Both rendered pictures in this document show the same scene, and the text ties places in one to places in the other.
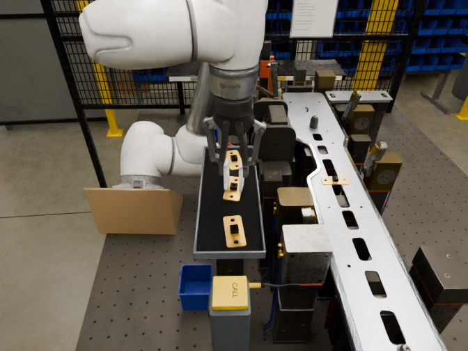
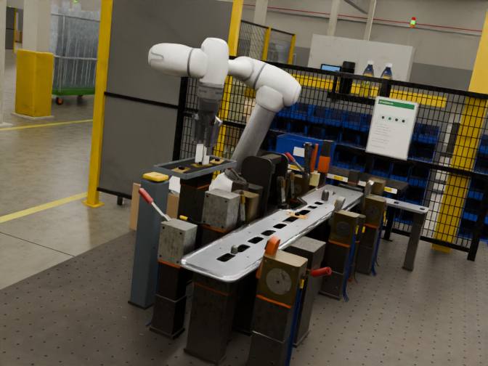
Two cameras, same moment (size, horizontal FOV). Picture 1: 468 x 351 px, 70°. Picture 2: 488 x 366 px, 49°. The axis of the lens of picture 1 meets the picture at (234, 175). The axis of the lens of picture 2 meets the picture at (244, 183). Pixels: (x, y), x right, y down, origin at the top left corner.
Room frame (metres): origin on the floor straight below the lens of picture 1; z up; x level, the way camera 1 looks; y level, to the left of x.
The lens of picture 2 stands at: (-1.06, -0.99, 1.59)
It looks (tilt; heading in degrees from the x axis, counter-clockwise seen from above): 14 degrees down; 26
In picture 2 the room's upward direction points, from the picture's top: 8 degrees clockwise
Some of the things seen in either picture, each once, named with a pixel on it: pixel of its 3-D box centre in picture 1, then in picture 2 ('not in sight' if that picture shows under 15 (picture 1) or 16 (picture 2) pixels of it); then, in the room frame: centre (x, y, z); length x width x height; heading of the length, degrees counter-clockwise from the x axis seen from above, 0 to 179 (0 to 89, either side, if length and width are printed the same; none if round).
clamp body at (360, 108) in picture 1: (355, 143); (370, 236); (1.24, -0.53, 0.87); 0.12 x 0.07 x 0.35; 91
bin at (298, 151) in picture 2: not in sight; (305, 151); (1.72, 0.01, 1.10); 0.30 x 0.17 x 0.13; 96
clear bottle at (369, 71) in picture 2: not in sight; (367, 79); (1.94, -0.20, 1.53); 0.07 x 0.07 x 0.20
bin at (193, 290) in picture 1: (196, 287); not in sight; (0.61, 0.12, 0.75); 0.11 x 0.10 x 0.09; 1
